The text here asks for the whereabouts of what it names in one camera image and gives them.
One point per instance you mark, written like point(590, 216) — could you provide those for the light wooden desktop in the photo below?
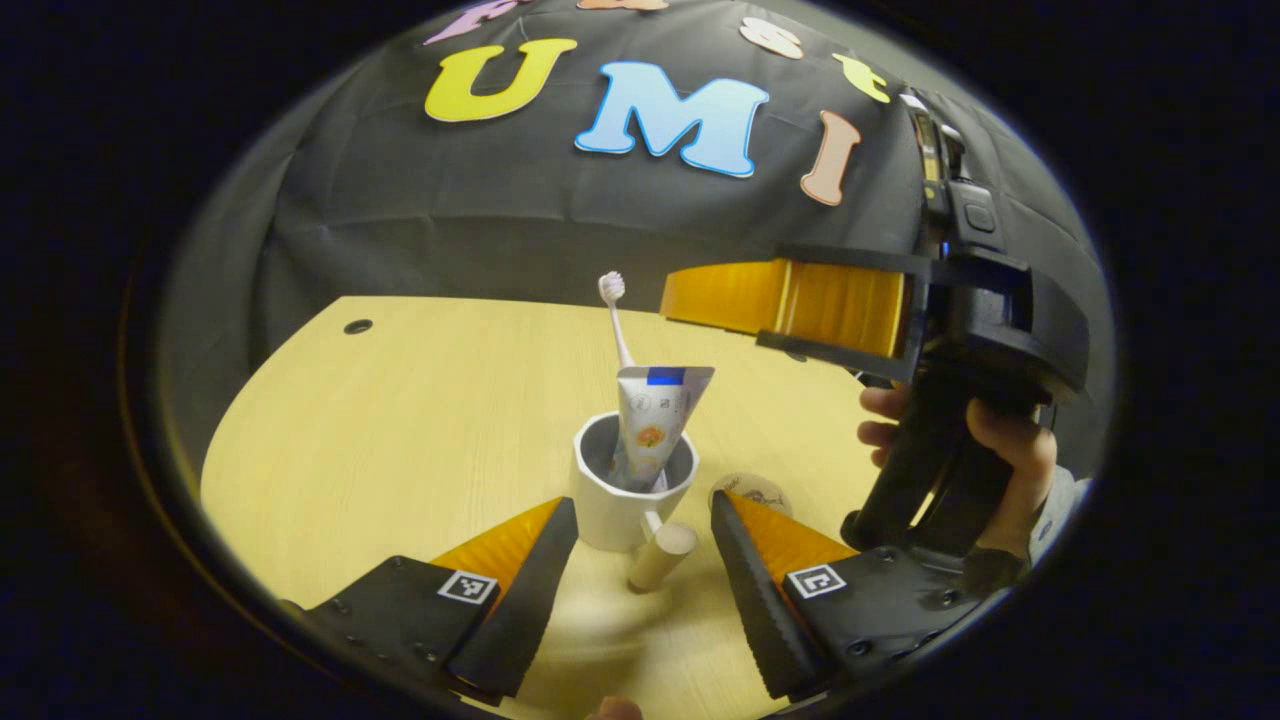
point(420, 450)

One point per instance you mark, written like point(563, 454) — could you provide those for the black backdrop cloth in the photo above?
point(450, 200)

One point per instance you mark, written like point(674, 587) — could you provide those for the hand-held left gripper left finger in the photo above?
point(530, 600)

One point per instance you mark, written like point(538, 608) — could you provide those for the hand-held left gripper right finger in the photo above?
point(755, 600)

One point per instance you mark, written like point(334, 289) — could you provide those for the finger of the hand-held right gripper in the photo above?
point(840, 305)

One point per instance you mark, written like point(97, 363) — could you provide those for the white toothpaste tube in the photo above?
point(655, 420)

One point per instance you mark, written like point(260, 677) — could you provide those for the white toothbrush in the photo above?
point(620, 330)

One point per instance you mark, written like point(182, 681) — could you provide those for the round printed coaster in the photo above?
point(755, 490)

